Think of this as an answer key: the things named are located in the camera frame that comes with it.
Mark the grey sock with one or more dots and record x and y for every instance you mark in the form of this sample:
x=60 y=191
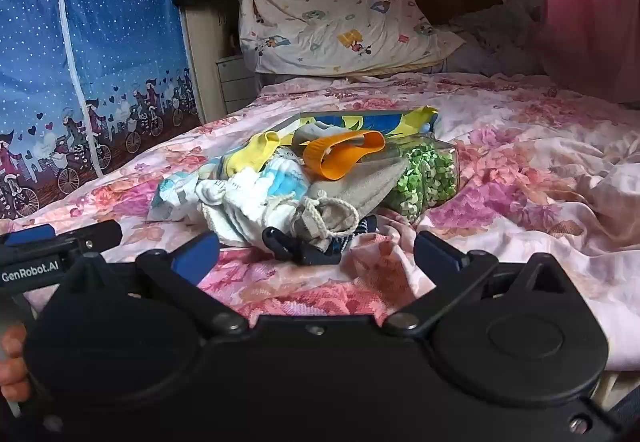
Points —
x=310 y=134

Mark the brown wooden headboard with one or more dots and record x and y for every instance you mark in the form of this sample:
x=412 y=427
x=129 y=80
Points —
x=450 y=4

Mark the yellow cloth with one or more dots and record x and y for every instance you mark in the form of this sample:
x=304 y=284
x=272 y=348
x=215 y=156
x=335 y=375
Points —
x=260 y=147

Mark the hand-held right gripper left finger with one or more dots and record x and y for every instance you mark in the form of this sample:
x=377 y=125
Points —
x=192 y=254

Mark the beige wooden wardrobe panel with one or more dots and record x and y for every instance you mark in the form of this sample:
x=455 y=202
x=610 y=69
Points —
x=197 y=52

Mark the white drawer cabinet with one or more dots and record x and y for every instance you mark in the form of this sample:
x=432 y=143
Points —
x=235 y=82

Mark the shallow box with painted lining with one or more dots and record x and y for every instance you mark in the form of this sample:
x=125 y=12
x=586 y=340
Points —
x=385 y=122

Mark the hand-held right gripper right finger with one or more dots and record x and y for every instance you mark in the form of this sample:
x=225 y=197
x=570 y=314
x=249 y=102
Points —
x=437 y=252

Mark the blue bicycle print curtain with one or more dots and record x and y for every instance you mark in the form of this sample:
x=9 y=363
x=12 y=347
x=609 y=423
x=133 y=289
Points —
x=115 y=22

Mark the pink floral bed sheet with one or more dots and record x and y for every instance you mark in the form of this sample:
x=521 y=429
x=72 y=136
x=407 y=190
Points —
x=525 y=172

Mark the black sock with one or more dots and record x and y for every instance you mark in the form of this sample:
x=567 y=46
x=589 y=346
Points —
x=287 y=244

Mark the white cloth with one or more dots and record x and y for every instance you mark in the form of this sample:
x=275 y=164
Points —
x=235 y=222

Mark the clear packet of green pieces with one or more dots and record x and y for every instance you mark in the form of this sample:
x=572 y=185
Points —
x=425 y=177

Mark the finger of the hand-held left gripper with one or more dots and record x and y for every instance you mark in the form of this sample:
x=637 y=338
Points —
x=95 y=233
x=32 y=234

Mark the dark striped cloth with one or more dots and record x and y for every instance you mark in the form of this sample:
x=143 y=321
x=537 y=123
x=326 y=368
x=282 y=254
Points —
x=362 y=228

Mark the grey crumpled blanket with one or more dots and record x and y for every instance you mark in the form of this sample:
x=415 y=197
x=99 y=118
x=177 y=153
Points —
x=500 y=42

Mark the person's left hand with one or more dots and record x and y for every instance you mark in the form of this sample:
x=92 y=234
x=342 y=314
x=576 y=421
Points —
x=12 y=362

